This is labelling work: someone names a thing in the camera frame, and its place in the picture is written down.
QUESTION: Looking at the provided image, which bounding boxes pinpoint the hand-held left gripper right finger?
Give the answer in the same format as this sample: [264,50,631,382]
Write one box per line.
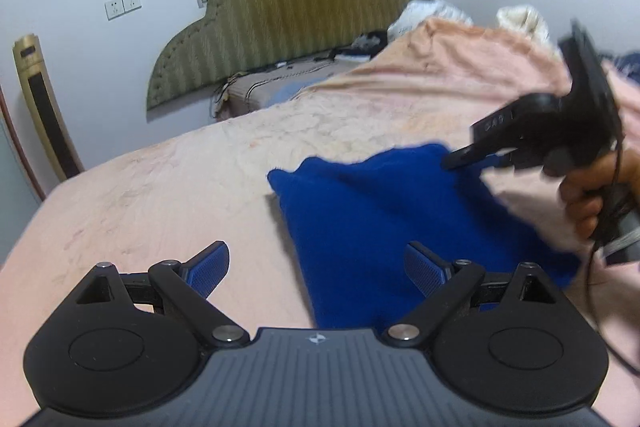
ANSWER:
[387,241,565,349]

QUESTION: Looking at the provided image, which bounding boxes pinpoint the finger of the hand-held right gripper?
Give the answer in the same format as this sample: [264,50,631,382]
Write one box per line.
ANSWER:
[442,143,521,172]

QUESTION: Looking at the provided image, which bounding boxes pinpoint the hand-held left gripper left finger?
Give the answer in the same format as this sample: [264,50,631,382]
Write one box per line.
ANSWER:
[75,241,251,349]

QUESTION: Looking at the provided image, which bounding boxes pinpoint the blue knit sweater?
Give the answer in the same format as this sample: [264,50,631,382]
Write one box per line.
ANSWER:
[266,143,584,331]

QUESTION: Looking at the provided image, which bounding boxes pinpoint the person's right hand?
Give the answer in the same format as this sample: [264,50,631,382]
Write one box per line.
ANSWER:
[559,147,640,242]

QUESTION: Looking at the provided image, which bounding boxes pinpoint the blue patterned cloth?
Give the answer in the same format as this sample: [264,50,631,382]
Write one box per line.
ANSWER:
[611,51,640,84]

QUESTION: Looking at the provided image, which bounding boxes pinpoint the pink bed blanket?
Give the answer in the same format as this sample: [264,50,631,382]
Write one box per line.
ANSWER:
[0,17,640,427]

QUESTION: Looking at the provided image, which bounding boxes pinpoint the cream fluffy cloth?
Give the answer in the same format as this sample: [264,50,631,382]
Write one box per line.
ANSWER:
[495,5,552,46]

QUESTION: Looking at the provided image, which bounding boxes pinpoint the white crumpled cloth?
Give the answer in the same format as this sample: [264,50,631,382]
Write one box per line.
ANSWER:
[387,0,474,40]

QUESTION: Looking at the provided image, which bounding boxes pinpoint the dark items on mattress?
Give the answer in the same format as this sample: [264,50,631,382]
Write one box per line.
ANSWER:
[331,29,392,62]

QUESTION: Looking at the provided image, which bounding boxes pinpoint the gold tower fan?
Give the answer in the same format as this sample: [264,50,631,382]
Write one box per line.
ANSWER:
[12,34,86,182]

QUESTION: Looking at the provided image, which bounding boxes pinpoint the brown wooden wardrobe trim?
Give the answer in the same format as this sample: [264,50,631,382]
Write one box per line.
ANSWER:
[0,84,47,204]

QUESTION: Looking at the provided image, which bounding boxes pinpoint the olive padded headboard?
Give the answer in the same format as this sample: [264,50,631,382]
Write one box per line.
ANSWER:
[146,0,434,110]

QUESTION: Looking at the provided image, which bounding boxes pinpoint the black cables on mattress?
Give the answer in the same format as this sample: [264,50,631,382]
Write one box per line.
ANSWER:
[212,79,237,122]

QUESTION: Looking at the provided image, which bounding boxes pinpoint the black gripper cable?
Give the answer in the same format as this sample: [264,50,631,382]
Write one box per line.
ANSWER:
[582,127,640,379]

